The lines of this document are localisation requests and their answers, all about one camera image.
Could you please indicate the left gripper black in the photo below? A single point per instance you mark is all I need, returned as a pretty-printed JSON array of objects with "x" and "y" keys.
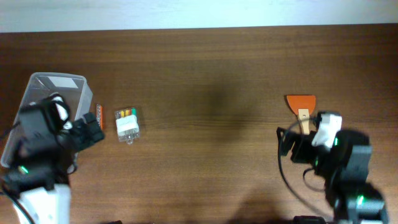
[{"x": 90, "y": 137}]

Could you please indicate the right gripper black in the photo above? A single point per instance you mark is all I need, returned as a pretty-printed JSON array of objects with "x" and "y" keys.
[{"x": 303, "y": 142}]

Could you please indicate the orange socket bit rail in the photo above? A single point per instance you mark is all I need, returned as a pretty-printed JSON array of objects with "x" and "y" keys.
[{"x": 99, "y": 115}]

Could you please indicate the clear plastic container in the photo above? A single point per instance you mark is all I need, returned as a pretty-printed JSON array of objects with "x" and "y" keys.
[{"x": 73, "y": 88}]

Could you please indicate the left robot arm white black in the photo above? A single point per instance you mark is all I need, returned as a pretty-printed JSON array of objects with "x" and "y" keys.
[{"x": 37, "y": 181}]

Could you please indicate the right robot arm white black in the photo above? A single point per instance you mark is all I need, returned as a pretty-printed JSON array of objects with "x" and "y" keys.
[{"x": 345, "y": 169}]

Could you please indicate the clear case coloured bits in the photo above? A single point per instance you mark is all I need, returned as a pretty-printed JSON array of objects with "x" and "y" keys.
[{"x": 127, "y": 125}]

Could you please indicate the orange scraper wooden handle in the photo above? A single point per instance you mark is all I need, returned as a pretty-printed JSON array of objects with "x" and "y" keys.
[{"x": 302, "y": 106}]

